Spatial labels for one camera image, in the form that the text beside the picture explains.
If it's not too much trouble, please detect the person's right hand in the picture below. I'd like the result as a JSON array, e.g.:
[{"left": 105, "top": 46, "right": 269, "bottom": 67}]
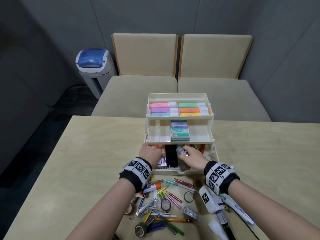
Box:
[{"left": 179, "top": 145, "right": 209, "bottom": 172}]

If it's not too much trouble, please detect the person's left hand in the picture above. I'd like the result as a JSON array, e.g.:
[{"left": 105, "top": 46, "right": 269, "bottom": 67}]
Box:
[{"left": 139, "top": 143, "right": 163, "bottom": 168}]

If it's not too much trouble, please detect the grey date stamp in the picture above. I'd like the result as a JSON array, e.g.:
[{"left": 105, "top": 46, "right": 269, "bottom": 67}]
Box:
[{"left": 176, "top": 146, "right": 190, "bottom": 158}]

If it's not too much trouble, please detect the cream tiered organizer box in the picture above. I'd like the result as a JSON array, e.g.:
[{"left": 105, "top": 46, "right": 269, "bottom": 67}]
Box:
[{"left": 144, "top": 93, "right": 219, "bottom": 176}]

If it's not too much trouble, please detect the white pen teal cap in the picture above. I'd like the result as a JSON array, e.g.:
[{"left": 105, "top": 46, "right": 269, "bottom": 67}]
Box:
[{"left": 164, "top": 180, "right": 198, "bottom": 193}]

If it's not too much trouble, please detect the orange capped glue stick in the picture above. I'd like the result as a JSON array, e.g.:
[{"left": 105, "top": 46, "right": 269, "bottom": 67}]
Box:
[{"left": 143, "top": 183, "right": 162, "bottom": 194}]

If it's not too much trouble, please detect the red coloured pencil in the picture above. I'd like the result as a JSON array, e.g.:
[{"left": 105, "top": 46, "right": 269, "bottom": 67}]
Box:
[{"left": 165, "top": 191, "right": 183, "bottom": 204}]

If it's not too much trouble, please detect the purple highlighter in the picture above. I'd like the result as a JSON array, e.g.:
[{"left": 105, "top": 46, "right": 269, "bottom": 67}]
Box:
[{"left": 150, "top": 107, "right": 179, "bottom": 114}]

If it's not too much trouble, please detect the pink coloured pencil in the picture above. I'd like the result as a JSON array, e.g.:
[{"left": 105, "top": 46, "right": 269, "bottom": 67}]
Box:
[{"left": 166, "top": 195, "right": 182, "bottom": 211}]

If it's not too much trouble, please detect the orange highlighter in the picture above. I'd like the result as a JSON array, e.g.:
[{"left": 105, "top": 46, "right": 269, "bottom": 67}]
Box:
[{"left": 180, "top": 107, "right": 209, "bottom": 114}]

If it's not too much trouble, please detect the pink highlighter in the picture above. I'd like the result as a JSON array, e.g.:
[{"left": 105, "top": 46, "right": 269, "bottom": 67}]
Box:
[{"left": 149, "top": 102, "right": 178, "bottom": 109}]

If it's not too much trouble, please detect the green highlighter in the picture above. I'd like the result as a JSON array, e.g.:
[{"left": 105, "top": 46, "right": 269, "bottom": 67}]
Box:
[{"left": 178, "top": 102, "right": 207, "bottom": 109}]

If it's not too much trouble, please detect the brown tape roll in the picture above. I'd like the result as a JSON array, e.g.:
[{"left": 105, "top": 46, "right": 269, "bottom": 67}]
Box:
[{"left": 124, "top": 203, "right": 136, "bottom": 216}]

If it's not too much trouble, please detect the white purple marker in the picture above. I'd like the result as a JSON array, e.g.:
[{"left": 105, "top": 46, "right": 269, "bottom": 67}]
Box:
[{"left": 221, "top": 195, "right": 255, "bottom": 226}]

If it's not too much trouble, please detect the green pen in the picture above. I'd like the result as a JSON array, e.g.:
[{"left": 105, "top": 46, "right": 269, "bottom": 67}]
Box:
[{"left": 166, "top": 223, "right": 185, "bottom": 237}]

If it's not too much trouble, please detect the white plastic paddle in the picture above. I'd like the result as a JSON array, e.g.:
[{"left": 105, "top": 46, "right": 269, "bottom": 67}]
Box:
[{"left": 208, "top": 219, "right": 229, "bottom": 240}]

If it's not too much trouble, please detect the grey green tape roll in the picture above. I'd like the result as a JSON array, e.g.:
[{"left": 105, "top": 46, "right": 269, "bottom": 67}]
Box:
[{"left": 135, "top": 222, "right": 148, "bottom": 238}]

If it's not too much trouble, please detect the person's right forearm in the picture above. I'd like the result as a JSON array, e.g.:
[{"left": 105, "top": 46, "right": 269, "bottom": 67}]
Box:
[{"left": 227, "top": 180, "right": 320, "bottom": 240}]

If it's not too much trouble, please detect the person's left forearm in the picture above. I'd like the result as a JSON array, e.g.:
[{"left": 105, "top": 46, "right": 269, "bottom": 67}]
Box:
[{"left": 65, "top": 177, "right": 137, "bottom": 240}]

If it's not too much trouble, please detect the beige sofa chair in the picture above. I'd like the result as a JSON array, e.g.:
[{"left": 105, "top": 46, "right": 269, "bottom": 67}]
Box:
[
  {"left": 178, "top": 34, "right": 272, "bottom": 122},
  {"left": 91, "top": 33, "right": 179, "bottom": 117}
]

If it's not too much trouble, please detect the grey blue-lid paper shredder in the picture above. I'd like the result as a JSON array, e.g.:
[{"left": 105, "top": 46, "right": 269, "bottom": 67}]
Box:
[{"left": 75, "top": 48, "right": 118, "bottom": 100}]

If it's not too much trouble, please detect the black camera cable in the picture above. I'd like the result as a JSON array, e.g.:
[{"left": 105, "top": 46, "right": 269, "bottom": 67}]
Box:
[{"left": 222, "top": 205, "right": 253, "bottom": 240}]

